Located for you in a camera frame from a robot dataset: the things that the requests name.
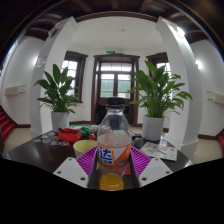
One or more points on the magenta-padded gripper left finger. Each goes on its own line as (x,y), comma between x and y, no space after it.
(71,171)

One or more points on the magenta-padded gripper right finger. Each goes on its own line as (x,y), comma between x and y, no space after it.
(153,171)

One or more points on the clear orange soda bottle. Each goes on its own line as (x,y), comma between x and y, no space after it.
(114,150)

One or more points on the printed paper leaflet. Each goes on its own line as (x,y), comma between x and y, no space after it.
(160,151)

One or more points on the pale yellow cup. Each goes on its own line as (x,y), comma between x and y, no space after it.
(83,146)

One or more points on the red plastic box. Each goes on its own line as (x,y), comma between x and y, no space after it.
(70,136)

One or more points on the colourful round stickers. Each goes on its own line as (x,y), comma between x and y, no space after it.
(50,140)

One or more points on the black chair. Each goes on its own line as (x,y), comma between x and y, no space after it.
(100,115)

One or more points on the large potted plant white pot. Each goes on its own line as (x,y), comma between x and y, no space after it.
(156,93)

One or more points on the small potted plant white pot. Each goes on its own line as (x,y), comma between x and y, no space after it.
(58,93)

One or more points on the red carpeted staircase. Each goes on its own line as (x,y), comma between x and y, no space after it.
(6,123)

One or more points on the dark wooden double door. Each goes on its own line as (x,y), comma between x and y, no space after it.
(115,80)

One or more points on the dark framed window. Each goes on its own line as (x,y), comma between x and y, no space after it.
(75,66)
(163,65)

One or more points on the green exit sign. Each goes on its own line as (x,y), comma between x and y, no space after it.
(110,52)

